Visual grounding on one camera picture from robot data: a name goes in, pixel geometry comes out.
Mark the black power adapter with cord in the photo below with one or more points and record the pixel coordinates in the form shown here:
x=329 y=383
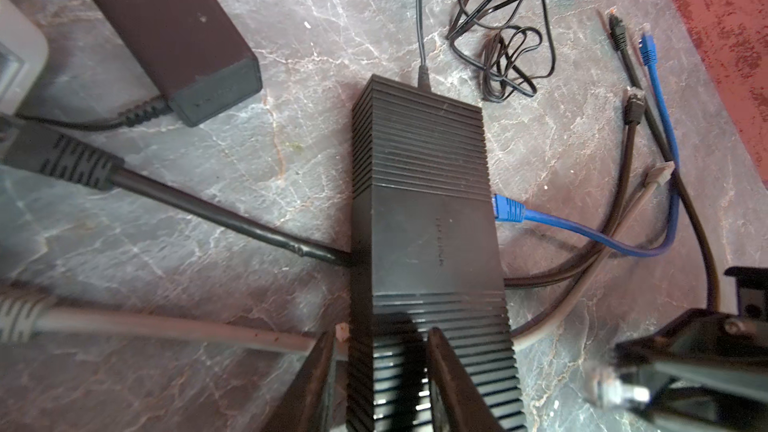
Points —
x=192 y=52

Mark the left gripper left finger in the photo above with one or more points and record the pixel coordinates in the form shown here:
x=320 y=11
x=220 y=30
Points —
x=307 y=405

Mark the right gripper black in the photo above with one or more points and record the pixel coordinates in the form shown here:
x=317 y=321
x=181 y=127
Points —
x=696 y=339

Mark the black rectangular box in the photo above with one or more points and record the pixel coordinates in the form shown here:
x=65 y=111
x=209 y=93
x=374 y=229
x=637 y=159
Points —
x=426 y=255

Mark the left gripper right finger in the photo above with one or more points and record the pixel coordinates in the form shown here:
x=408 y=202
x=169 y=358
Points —
x=456 y=403

